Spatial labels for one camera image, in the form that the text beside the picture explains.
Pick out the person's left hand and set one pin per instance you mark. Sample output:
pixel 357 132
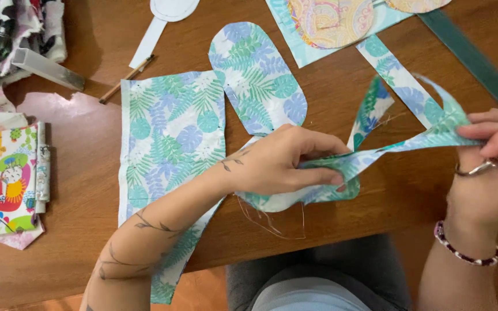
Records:
pixel 270 166

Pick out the person's right hand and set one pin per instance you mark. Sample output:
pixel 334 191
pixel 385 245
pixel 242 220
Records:
pixel 486 194

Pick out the person's right fingers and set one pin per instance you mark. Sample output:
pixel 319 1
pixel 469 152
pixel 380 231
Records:
pixel 497 129

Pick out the silver scissors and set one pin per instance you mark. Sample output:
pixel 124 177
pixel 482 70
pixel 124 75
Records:
pixel 476 169

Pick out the leaf print fabric piece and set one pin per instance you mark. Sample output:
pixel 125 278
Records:
pixel 361 162

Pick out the green ruler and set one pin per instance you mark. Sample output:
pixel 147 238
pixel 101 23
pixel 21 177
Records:
pixel 473 58

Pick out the leaf print fabric strip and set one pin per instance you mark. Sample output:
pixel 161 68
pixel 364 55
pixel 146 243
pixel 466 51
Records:
pixel 398 80

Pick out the person's grey trousers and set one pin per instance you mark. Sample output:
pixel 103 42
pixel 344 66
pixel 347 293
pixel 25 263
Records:
pixel 361 259

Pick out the round paisley fabric piece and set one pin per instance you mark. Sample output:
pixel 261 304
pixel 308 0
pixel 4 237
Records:
pixel 333 21

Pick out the light blue fabric piece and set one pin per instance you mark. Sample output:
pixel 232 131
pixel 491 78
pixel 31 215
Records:
pixel 305 54

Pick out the loose white thread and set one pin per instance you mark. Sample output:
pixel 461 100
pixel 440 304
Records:
pixel 275 229

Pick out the oval leaf print fabric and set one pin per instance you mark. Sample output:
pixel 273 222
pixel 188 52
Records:
pixel 255 77

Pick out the person's light blue shirt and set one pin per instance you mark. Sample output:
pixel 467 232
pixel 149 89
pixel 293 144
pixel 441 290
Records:
pixel 309 296

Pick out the rectangular leaf print fabric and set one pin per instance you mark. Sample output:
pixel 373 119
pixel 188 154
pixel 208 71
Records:
pixel 173 138

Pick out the white paper pattern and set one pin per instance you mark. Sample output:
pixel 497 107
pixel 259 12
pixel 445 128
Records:
pixel 167 13

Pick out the wooden pencil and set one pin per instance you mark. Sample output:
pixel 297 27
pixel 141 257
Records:
pixel 126 79

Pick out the grey metal bar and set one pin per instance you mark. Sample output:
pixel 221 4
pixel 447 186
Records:
pixel 48 68

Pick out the stack of cartoon print fabrics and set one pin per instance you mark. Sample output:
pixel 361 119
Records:
pixel 4 181

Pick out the heap of printed fabrics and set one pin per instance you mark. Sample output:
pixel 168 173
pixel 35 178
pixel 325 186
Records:
pixel 11 34

